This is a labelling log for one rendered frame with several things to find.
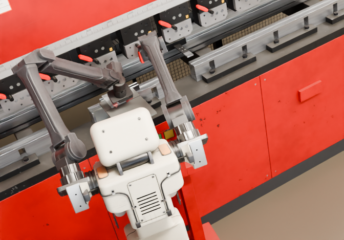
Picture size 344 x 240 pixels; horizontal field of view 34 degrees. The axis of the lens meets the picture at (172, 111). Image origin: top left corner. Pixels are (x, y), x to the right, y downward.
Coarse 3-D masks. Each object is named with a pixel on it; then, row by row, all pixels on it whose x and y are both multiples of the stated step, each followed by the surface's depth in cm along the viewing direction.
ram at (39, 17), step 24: (24, 0) 224; (48, 0) 229; (72, 0) 234; (96, 0) 239; (120, 0) 244; (144, 0) 250; (0, 24) 224; (24, 24) 229; (48, 24) 234; (72, 24) 239; (96, 24) 244; (120, 24) 250; (0, 48) 229; (24, 48) 234; (72, 48) 244
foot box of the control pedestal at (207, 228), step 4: (204, 224) 310; (208, 224) 309; (204, 228) 307; (208, 228) 307; (212, 228) 307; (188, 232) 307; (204, 232) 305; (208, 232) 304; (212, 232) 304; (188, 236) 305; (208, 236) 302; (212, 236) 302; (216, 236) 301
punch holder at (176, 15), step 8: (176, 8) 259; (184, 8) 262; (160, 16) 257; (168, 16) 259; (176, 16) 261; (184, 16) 264; (176, 24) 263; (184, 24) 265; (160, 32) 267; (168, 32) 263; (176, 32) 265; (184, 32) 267; (168, 40) 265
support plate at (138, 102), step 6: (132, 90) 269; (138, 96) 264; (102, 102) 265; (126, 102) 261; (132, 102) 260; (138, 102) 260; (144, 102) 259; (108, 108) 260; (114, 108) 259; (120, 108) 258; (126, 108) 257; (132, 108) 256; (150, 108) 254; (108, 114) 257; (114, 114) 256; (150, 114) 250
